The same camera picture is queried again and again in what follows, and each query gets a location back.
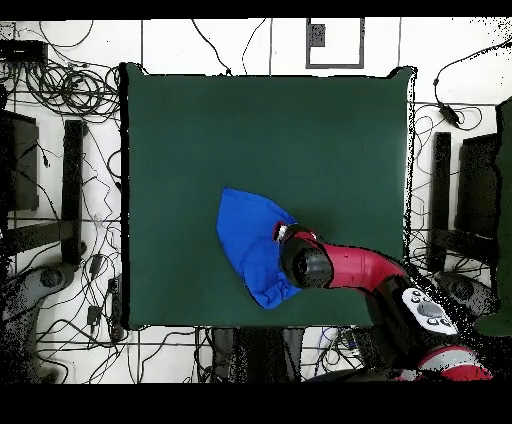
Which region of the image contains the long black stand bar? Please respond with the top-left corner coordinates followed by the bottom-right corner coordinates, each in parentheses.
top-left (60, 119), bottom-right (88, 267)
top-left (426, 131), bottom-right (452, 274)

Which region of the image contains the coiled black cable bundle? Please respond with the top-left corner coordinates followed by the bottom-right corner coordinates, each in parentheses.
top-left (24, 59), bottom-right (121, 123)

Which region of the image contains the thin black cable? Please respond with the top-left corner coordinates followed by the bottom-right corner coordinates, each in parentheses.
top-left (240, 17), bottom-right (268, 76)

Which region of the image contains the black cabinet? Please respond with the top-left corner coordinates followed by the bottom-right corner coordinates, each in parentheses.
top-left (0, 109), bottom-right (41, 213)
top-left (453, 133), bottom-right (502, 241)

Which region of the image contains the blue shirt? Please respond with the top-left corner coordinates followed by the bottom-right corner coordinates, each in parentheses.
top-left (216, 186), bottom-right (305, 310)

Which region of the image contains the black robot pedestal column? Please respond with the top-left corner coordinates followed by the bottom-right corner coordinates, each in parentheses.
top-left (210, 327), bottom-right (306, 383)

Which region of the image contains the black cable with plug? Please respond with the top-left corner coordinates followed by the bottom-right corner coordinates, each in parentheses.
top-left (190, 17), bottom-right (233, 77)

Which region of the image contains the black power strip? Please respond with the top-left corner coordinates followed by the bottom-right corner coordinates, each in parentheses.
top-left (107, 275), bottom-right (125, 342)

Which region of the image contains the black power adapter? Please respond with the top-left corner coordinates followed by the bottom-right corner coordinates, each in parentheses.
top-left (436, 101), bottom-right (461, 128)

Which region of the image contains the black electronics box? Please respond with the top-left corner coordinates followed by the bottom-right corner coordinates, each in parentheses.
top-left (0, 39), bottom-right (49, 64)

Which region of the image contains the grey square floor frame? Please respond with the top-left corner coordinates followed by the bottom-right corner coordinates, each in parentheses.
top-left (305, 17), bottom-right (366, 70)

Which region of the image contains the grey stand foot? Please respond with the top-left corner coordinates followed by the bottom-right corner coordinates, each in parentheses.
top-left (0, 261), bottom-right (78, 383)
top-left (435, 270), bottom-right (504, 319)

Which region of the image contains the black adapter cable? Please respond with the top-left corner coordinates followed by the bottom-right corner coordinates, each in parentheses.
top-left (432, 39), bottom-right (512, 107)

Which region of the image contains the dark green table cloth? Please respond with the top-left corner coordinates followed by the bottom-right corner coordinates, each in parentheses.
top-left (118, 61), bottom-right (418, 332)

